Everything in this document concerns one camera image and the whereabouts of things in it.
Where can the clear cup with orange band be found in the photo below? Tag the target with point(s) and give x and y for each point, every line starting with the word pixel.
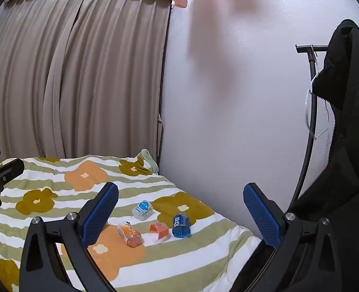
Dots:
pixel 160 230

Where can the clear plastic hanger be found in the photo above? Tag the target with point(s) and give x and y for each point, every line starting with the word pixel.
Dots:
pixel 308 97

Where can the white cup with blue label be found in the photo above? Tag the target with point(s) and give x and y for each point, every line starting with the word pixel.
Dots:
pixel 142 210

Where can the black clothes rack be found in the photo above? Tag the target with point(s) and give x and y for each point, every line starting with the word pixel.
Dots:
pixel 312 97

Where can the beige curtain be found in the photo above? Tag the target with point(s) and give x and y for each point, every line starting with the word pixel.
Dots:
pixel 76 76

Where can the blue can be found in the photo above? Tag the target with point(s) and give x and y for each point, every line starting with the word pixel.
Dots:
pixel 181 226

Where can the pale green cloth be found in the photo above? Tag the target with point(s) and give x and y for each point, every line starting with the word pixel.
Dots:
pixel 149 160

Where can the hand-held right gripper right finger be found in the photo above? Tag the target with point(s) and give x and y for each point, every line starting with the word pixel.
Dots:
pixel 262 216

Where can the black jacket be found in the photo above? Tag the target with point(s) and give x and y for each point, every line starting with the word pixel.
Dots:
pixel 352 158

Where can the floral striped blanket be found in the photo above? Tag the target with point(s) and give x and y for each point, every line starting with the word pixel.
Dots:
pixel 179 267

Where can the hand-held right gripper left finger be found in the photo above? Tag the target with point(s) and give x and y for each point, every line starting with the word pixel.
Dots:
pixel 100 216

